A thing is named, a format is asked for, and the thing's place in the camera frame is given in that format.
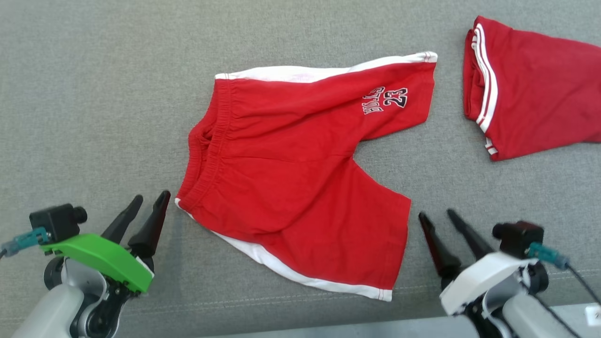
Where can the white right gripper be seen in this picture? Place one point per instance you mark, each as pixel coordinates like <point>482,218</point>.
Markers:
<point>483,277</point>

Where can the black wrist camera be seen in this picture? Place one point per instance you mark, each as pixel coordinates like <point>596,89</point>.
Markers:
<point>54,220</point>
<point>519,237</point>

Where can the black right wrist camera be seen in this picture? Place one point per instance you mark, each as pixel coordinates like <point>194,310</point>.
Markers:
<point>519,237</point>

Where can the red white-lined basketball jersey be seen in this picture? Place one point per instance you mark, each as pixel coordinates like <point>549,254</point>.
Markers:
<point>540,89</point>

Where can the red shorts white side stripe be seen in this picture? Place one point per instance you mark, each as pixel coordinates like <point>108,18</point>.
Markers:
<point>291,188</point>

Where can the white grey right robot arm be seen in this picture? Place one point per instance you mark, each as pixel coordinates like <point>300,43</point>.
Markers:
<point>526,314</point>

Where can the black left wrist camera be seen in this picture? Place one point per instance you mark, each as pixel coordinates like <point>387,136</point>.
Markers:
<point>54,220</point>

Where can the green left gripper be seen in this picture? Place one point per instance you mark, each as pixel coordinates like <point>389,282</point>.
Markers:
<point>103,256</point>

